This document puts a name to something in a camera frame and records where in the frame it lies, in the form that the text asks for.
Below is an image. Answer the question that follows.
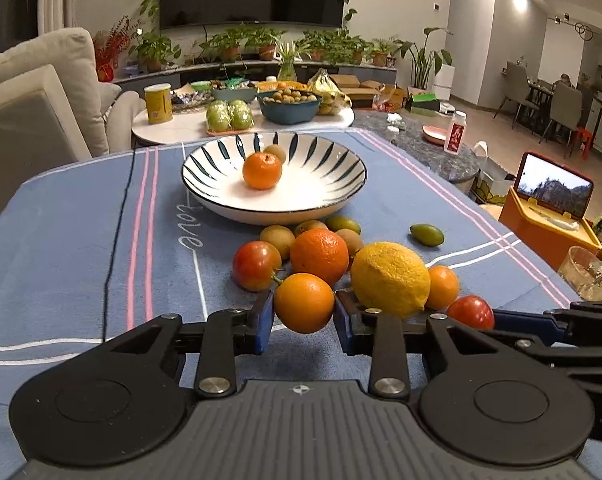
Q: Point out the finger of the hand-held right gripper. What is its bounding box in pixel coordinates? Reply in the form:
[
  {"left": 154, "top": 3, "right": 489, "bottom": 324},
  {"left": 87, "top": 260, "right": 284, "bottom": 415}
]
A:
[
  {"left": 493, "top": 301, "right": 602, "bottom": 345},
  {"left": 513, "top": 337, "right": 602, "bottom": 392}
]

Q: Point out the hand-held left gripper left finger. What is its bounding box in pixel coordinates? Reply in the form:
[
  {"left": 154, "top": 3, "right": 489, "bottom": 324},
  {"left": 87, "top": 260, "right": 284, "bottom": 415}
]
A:
[{"left": 108, "top": 287, "right": 277, "bottom": 401}]

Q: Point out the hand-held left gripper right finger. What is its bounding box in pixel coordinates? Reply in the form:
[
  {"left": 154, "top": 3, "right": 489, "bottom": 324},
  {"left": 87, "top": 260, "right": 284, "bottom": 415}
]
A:
[{"left": 333, "top": 289, "right": 572, "bottom": 402}]

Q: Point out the medium orange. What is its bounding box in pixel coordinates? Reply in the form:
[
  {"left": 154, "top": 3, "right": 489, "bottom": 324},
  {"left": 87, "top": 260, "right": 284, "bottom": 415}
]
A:
[{"left": 273, "top": 272, "right": 336, "bottom": 334}]

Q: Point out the small red apple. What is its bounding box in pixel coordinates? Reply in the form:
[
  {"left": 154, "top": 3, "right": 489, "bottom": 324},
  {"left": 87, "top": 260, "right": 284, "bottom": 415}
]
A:
[
  {"left": 232, "top": 241, "right": 283, "bottom": 292},
  {"left": 447, "top": 295, "right": 496, "bottom": 331}
]

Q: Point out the yellow lemon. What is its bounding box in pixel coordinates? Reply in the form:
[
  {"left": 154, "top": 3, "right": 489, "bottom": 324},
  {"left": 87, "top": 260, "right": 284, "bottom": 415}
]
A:
[{"left": 351, "top": 241, "right": 432, "bottom": 320}]

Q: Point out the large orange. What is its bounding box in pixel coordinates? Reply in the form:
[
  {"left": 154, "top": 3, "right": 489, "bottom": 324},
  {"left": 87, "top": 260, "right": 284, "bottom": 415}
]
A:
[{"left": 289, "top": 228, "right": 350, "bottom": 287}]

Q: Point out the small orange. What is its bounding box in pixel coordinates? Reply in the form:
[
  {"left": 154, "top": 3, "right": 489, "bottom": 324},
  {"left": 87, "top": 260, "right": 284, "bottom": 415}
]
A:
[{"left": 426, "top": 265, "right": 460, "bottom": 311}]

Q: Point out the small green lime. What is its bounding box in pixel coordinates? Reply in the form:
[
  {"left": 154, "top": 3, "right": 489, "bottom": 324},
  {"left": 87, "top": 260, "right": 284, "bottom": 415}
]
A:
[
  {"left": 409, "top": 224, "right": 445, "bottom": 247},
  {"left": 326, "top": 215, "right": 362, "bottom": 236}
]

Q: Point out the striped ceramic bowl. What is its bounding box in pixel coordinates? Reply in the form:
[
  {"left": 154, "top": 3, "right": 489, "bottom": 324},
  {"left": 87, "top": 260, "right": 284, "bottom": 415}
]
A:
[{"left": 182, "top": 131, "right": 368, "bottom": 225}]

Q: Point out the glass cup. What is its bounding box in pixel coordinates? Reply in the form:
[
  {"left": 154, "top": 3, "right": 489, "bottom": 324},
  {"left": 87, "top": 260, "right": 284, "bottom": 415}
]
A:
[{"left": 560, "top": 246, "right": 602, "bottom": 303}]

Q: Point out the orange box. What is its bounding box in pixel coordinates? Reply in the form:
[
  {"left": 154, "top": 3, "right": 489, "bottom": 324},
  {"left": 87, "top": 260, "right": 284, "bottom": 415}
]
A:
[{"left": 499, "top": 187, "right": 602, "bottom": 271}]

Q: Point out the tablet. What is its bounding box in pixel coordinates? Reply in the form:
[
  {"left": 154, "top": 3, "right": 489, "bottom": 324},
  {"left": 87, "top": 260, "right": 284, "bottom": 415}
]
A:
[{"left": 515, "top": 152, "right": 594, "bottom": 220}]

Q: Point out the white bag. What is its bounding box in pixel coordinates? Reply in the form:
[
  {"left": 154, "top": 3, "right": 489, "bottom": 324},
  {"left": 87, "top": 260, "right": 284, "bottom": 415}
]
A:
[{"left": 468, "top": 141, "right": 516, "bottom": 206}]

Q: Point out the mandarin orange with stem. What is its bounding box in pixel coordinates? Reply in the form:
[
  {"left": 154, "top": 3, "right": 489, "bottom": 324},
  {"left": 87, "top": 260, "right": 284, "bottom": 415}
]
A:
[{"left": 242, "top": 151, "right": 283, "bottom": 191}]

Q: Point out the red stool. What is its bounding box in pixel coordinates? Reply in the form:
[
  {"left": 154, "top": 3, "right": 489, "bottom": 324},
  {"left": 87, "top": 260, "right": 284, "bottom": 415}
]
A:
[{"left": 568, "top": 127, "right": 594, "bottom": 158}]

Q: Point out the dark marble table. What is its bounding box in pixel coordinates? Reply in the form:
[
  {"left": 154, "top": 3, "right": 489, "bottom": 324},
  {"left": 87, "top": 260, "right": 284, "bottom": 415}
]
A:
[{"left": 353, "top": 110, "right": 482, "bottom": 195}]

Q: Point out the white bottle red label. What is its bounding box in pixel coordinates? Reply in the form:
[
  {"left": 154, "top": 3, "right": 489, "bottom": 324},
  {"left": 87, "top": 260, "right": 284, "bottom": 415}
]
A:
[{"left": 443, "top": 111, "right": 468, "bottom": 154}]

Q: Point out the white round table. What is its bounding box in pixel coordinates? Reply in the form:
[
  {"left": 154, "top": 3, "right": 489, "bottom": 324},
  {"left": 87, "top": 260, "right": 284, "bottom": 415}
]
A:
[{"left": 132, "top": 102, "right": 356, "bottom": 147}]

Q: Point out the blue bowl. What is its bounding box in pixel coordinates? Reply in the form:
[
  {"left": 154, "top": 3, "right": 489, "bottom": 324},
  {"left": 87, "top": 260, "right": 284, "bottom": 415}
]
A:
[{"left": 256, "top": 91, "right": 323, "bottom": 125}]

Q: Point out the pink dish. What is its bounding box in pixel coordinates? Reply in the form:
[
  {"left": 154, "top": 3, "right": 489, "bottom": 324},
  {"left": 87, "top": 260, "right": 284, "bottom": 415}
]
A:
[{"left": 422, "top": 125, "right": 454, "bottom": 145}]

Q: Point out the blue striped tablecloth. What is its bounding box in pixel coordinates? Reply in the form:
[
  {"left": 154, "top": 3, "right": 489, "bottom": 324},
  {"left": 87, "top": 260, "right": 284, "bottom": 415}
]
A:
[{"left": 0, "top": 127, "right": 582, "bottom": 461}]

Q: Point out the grey dining chair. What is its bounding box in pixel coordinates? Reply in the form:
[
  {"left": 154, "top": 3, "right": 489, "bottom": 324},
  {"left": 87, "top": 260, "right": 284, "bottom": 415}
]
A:
[
  {"left": 495, "top": 62, "right": 539, "bottom": 121},
  {"left": 541, "top": 82, "right": 584, "bottom": 146}
]

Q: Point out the pile of longans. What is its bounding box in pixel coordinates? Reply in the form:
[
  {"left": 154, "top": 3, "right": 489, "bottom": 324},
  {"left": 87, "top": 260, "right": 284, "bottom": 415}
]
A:
[{"left": 271, "top": 87, "right": 318, "bottom": 105}]

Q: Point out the green box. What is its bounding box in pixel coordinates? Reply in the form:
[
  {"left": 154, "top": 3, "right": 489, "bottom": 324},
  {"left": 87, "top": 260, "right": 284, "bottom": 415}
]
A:
[{"left": 408, "top": 92, "right": 441, "bottom": 116}]

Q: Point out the bunch of bananas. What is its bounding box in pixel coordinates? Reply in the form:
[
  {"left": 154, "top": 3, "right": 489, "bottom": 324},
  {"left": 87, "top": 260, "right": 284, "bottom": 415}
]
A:
[{"left": 308, "top": 67, "right": 353, "bottom": 115}]

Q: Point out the orange basket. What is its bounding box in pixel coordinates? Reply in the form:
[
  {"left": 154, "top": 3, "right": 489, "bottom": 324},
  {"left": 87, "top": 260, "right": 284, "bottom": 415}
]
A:
[{"left": 257, "top": 80, "right": 309, "bottom": 93}]

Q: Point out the cardboard box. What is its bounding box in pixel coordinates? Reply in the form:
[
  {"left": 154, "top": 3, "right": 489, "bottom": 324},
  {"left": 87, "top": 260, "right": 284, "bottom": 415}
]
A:
[{"left": 331, "top": 75, "right": 382, "bottom": 108}]

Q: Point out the pile of snack packets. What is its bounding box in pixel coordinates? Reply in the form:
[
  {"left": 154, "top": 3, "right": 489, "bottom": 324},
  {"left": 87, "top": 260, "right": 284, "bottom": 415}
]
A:
[{"left": 171, "top": 80, "right": 214, "bottom": 111}]

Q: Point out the yellow can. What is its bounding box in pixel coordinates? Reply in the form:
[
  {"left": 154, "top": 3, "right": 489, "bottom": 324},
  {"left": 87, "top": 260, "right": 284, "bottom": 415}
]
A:
[{"left": 144, "top": 83, "right": 173, "bottom": 125}]

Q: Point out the glass vase with plant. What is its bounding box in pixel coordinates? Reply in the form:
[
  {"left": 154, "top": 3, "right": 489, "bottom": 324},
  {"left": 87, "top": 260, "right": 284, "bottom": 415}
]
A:
[{"left": 276, "top": 40, "right": 302, "bottom": 82}]

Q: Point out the white air purifier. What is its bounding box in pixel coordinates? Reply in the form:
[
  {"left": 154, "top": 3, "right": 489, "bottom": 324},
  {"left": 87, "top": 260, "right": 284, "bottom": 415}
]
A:
[{"left": 435, "top": 64, "right": 454, "bottom": 101}]

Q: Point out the television cabinet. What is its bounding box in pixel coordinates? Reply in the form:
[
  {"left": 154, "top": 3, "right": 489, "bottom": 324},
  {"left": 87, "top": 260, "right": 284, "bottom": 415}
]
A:
[{"left": 114, "top": 57, "right": 399, "bottom": 93}]

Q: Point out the row of potted plants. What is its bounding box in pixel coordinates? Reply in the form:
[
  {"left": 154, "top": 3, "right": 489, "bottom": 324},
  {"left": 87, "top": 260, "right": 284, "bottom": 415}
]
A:
[{"left": 128, "top": 22, "right": 402, "bottom": 73}]

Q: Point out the tall leafy plant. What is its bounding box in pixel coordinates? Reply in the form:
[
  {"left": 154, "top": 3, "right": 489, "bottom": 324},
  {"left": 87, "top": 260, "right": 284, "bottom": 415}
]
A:
[{"left": 396, "top": 27, "right": 454, "bottom": 96}]

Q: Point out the beige sofa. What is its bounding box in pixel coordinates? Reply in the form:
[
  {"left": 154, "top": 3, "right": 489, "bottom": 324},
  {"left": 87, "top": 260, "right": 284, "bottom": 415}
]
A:
[{"left": 0, "top": 27, "right": 147, "bottom": 241}]

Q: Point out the red flower arrangement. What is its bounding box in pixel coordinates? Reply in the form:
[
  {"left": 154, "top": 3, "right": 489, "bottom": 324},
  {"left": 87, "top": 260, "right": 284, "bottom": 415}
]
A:
[{"left": 94, "top": 17, "right": 139, "bottom": 83}]

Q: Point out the black cable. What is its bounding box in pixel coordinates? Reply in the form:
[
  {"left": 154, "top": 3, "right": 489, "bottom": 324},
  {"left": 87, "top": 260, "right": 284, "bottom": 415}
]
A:
[{"left": 101, "top": 147, "right": 137, "bottom": 343}]

